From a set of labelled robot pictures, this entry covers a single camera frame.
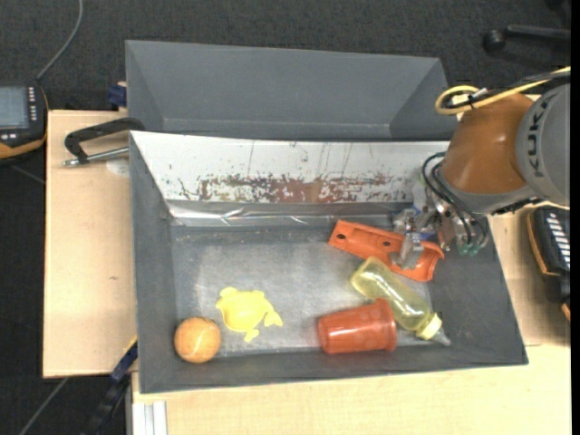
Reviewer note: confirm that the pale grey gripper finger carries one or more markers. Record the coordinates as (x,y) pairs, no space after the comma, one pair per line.
(405,251)
(418,249)

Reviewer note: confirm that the orange plastic flat tool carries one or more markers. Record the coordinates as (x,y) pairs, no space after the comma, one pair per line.
(367,239)

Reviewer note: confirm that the clear plastic bottle yellow liquid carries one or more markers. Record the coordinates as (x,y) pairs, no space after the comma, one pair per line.
(399,298)

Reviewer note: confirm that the red plastic cup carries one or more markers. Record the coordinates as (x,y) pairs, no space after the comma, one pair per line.
(358,329)

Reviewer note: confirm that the yellow toy turtle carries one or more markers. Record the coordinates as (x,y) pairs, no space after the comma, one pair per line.
(244,312)

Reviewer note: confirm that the grey metal bin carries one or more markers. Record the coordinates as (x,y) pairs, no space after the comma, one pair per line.
(281,93)

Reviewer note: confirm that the orange ball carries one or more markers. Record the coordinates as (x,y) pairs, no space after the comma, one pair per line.
(197,340)

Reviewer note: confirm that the pale wood board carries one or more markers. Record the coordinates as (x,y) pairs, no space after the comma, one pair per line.
(86,252)

